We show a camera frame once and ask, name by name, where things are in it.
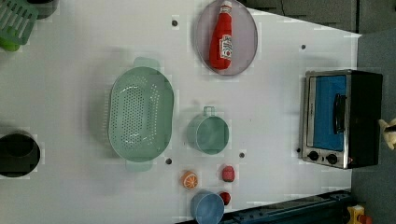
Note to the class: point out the red plush ketchup bottle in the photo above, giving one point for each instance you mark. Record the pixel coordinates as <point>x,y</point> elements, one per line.
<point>221,45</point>

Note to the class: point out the blue cup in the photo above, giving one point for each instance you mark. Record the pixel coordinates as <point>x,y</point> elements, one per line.
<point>207,207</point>

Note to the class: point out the yellow peeled toy banana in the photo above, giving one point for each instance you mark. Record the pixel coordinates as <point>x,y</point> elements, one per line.
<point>390,138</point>

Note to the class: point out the bright green object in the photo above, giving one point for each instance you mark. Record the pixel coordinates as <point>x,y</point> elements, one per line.
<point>8,45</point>

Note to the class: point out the blue metal frame rail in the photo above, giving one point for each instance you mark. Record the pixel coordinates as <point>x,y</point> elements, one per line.
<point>326,208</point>

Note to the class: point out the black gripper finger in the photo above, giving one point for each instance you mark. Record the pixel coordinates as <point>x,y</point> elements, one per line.
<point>391,129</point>

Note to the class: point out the orange slice toy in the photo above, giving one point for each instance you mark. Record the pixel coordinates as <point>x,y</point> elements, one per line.
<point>189,180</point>

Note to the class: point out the black round container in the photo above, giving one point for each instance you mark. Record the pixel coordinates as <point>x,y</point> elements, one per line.
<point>19,154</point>

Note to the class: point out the silver black toaster oven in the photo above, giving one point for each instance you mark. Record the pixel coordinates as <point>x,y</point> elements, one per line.
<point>340,119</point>

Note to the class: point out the red strawberry toy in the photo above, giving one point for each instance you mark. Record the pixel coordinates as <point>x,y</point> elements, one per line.
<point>228,174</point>

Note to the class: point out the dark grey cup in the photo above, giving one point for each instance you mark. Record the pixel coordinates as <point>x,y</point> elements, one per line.
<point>45,8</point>

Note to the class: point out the yellow red toy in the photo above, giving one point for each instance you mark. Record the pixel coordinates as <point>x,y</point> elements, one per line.
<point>358,216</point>

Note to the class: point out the small red toy fruit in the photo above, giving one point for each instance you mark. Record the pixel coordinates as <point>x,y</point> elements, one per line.
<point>226,197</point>

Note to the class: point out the grey oval plate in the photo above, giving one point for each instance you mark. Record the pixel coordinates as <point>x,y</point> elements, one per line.
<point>245,37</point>

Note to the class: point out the green oval colander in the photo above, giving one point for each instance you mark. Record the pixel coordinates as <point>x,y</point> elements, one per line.
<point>140,119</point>

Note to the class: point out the small green cup with handle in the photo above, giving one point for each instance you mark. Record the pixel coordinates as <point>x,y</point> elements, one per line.
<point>207,132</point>

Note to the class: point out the green dish rack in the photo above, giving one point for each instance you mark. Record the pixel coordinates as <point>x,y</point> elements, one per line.
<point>17,19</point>

